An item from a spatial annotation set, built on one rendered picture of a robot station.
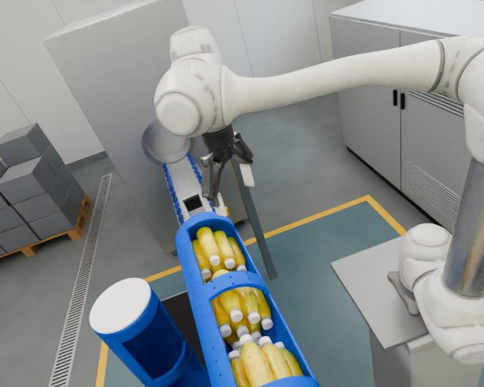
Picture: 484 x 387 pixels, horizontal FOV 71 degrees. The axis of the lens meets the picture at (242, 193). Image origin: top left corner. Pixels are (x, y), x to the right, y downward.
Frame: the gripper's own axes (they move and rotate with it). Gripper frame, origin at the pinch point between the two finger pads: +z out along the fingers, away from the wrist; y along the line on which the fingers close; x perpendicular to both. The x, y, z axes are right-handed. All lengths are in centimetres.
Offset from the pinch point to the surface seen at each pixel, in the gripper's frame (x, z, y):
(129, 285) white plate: 71, 57, -9
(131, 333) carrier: 55, 63, -24
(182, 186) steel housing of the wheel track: 113, 65, 73
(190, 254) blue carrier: 36, 38, 4
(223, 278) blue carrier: 14.2, 35.9, -2.1
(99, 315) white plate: 71, 58, -26
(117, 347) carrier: 61, 69, -30
